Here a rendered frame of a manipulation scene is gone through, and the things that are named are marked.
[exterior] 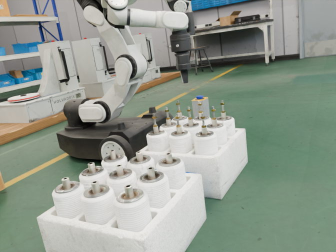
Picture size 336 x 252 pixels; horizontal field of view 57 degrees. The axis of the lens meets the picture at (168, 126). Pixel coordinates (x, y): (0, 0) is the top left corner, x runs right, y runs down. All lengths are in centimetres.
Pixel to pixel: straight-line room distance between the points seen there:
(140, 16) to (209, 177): 70
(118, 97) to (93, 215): 104
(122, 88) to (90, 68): 228
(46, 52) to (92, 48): 58
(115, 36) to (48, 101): 169
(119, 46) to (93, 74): 226
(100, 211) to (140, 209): 13
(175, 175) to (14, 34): 944
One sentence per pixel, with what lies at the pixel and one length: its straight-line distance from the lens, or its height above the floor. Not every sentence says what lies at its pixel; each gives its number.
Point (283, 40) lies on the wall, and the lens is 634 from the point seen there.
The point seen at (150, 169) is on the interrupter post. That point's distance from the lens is 94.
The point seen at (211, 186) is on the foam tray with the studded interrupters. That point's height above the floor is 5.
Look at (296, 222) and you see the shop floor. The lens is 117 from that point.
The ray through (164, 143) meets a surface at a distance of 138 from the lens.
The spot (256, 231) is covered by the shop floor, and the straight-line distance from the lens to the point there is 112.
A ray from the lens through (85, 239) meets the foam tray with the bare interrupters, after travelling 95.
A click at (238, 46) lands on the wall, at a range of 650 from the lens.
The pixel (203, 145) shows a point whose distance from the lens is 126.
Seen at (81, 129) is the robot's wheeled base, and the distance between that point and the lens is 208.
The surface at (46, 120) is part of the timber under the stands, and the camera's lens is 323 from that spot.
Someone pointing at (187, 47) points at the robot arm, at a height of 60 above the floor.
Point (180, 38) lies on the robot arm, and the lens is 135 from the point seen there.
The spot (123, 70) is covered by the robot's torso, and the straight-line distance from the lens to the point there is 174.
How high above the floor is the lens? 64
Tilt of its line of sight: 15 degrees down
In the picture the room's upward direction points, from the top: 8 degrees counter-clockwise
